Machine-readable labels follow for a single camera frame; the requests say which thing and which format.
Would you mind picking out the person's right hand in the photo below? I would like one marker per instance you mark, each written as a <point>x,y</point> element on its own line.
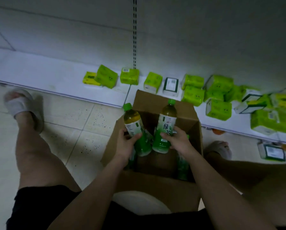
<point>181,144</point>

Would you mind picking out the person's left hand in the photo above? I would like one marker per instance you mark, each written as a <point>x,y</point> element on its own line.
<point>123,148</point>

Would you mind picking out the person's left thumb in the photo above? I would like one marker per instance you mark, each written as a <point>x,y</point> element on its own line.
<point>135,137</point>

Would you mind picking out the person's right thumb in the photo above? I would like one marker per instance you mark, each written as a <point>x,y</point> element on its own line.
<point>166,136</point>

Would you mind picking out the green tea bottle yellowish top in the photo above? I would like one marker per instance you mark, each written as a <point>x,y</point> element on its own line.
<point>133,122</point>

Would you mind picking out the green tea bottle white label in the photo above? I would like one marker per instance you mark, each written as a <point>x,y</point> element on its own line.
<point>166,119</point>

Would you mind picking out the person's right forearm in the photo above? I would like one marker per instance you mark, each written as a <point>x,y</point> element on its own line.
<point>219,194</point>

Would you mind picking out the person's left forearm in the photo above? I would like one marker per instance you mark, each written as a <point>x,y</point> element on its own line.
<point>90,201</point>

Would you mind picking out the green bottle in box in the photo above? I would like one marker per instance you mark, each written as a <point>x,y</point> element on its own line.
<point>182,167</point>
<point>132,160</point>

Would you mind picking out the white green-edged tissue pack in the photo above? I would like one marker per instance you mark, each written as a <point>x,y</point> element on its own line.
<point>171,86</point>
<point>273,152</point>
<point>249,105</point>

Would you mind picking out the person's right grey slipper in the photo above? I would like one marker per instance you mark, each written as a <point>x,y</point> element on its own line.
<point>220,148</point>

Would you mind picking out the person's grey slipper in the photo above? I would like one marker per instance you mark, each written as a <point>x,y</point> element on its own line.
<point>21,105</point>
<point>220,148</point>

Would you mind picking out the brown cardboard box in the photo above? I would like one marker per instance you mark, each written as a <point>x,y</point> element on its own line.
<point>157,194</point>

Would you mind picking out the pile of green tissue packets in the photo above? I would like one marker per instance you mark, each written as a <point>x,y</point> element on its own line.
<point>218,108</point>

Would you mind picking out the white round stool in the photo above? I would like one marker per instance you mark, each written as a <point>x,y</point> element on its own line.
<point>138,203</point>

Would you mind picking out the yellow tissue pack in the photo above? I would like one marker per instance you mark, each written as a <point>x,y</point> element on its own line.
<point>90,79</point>

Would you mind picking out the person's left leg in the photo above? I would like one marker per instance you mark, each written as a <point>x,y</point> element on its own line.
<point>37,160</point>

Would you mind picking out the person's leg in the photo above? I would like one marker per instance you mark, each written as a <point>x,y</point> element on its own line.
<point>265,186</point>
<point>37,160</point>

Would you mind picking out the slotted shelf upright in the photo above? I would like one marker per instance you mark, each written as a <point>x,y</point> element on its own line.
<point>134,33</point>

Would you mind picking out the white shelf base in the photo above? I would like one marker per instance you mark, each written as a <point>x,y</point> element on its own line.
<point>49,74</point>

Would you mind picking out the person's right leg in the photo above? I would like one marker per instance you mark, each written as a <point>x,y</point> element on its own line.
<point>265,186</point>

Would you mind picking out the black shorts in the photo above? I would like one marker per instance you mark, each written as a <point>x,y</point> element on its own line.
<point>42,208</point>

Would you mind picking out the person's left grey slipper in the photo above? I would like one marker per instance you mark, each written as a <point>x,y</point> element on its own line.
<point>21,105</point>

